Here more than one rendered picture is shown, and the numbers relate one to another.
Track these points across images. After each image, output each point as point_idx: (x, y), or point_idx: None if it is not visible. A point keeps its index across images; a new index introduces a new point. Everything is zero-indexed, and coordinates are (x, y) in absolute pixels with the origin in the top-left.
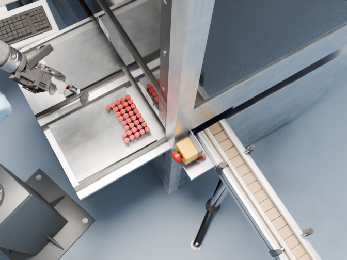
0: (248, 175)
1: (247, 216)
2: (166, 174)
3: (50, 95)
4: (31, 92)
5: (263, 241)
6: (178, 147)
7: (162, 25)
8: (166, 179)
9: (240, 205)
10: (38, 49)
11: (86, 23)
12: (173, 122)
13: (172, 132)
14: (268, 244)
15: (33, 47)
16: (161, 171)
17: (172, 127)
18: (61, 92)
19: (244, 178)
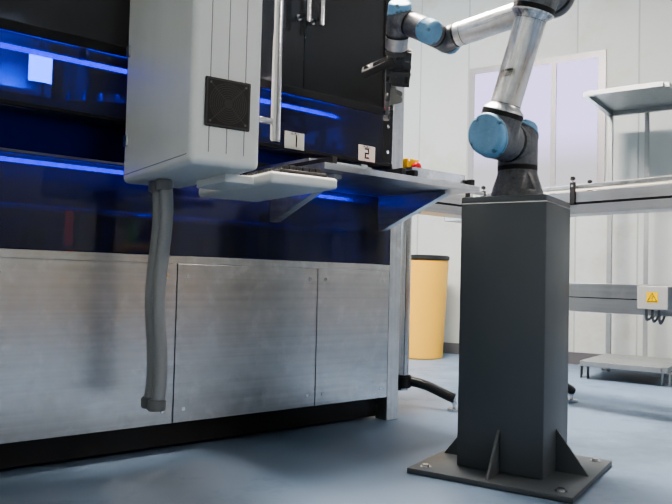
0: None
1: (443, 208)
2: (392, 322)
3: (402, 100)
4: (409, 82)
5: (459, 209)
6: (410, 159)
7: (387, 6)
8: (393, 343)
9: (436, 203)
10: (369, 67)
11: (267, 165)
12: (400, 125)
13: (400, 149)
14: (461, 201)
15: (306, 161)
16: (383, 347)
17: (400, 140)
18: (399, 95)
19: None
